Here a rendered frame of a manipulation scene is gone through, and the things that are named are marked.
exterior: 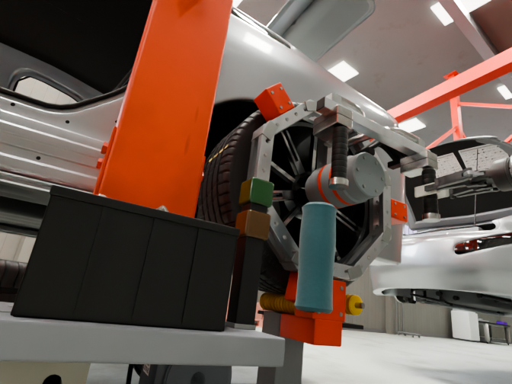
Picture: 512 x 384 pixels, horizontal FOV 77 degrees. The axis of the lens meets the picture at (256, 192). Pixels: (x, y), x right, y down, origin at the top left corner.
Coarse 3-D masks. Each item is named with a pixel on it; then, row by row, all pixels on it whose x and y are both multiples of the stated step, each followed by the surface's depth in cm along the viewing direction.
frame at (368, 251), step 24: (288, 120) 97; (312, 120) 108; (264, 144) 90; (360, 144) 113; (264, 168) 89; (384, 168) 115; (384, 192) 112; (384, 216) 109; (288, 240) 87; (384, 240) 106; (288, 264) 89; (336, 264) 94; (360, 264) 100
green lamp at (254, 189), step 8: (248, 184) 48; (256, 184) 47; (264, 184) 48; (272, 184) 49; (240, 192) 50; (248, 192) 47; (256, 192) 47; (264, 192) 48; (272, 192) 49; (240, 200) 49; (248, 200) 47; (256, 200) 47; (264, 200) 47; (272, 200) 48
